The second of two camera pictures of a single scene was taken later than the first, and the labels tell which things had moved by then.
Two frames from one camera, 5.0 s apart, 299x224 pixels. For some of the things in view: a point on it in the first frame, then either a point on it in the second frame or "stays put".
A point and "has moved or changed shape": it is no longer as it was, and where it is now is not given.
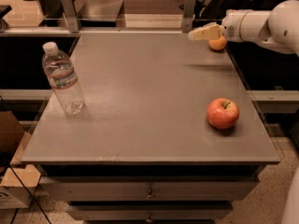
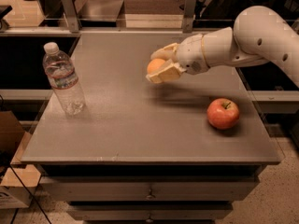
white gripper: x=234 y=25 to x=191 y=56
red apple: x=222 y=113 stays put
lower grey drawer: x=149 y=212 stays put
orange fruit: x=219 y=44 has moved or changed shape
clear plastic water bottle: x=60 y=69 stays put
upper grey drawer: x=203 y=188 stays put
